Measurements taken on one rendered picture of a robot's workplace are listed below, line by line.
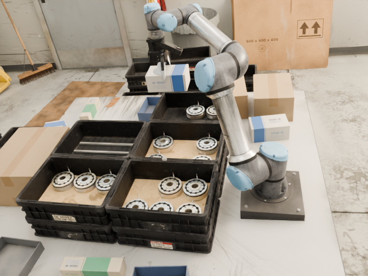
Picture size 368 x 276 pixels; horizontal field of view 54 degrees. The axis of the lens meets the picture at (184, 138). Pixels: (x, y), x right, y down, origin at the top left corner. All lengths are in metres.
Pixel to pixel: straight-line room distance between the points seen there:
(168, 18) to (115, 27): 3.12
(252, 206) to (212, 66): 0.62
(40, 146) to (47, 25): 3.24
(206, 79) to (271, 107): 0.83
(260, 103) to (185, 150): 0.56
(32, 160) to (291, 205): 1.21
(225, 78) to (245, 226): 0.63
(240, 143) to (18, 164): 1.06
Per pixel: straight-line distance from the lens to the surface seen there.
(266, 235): 1.56
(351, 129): 3.40
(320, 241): 1.56
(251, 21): 4.25
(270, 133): 1.98
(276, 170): 1.51
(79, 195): 1.69
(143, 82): 3.43
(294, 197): 1.65
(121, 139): 1.94
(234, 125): 1.40
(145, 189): 1.61
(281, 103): 2.10
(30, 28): 5.24
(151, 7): 1.71
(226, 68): 1.37
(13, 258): 1.76
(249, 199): 1.61
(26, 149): 1.99
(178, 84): 1.81
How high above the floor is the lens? 1.91
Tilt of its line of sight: 36 degrees down
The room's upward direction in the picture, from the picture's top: 9 degrees counter-clockwise
